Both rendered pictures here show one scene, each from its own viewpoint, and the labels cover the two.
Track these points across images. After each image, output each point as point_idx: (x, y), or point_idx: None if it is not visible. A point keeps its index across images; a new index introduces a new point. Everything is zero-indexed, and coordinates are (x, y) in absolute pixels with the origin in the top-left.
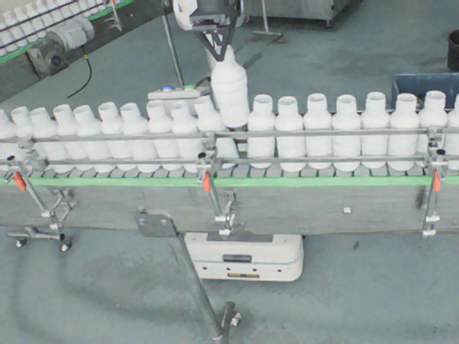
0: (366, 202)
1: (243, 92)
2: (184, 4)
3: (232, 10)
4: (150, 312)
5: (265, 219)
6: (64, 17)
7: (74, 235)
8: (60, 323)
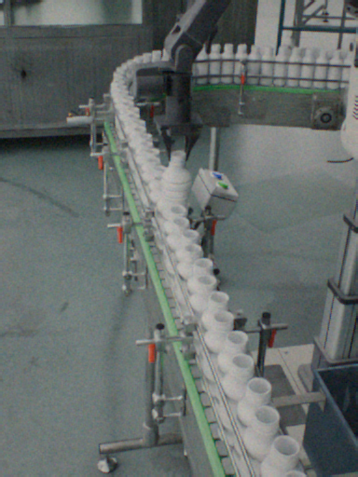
0: (170, 353)
1: (172, 195)
2: (346, 123)
3: (182, 128)
4: None
5: (151, 309)
6: None
7: (230, 282)
8: (135, 320)
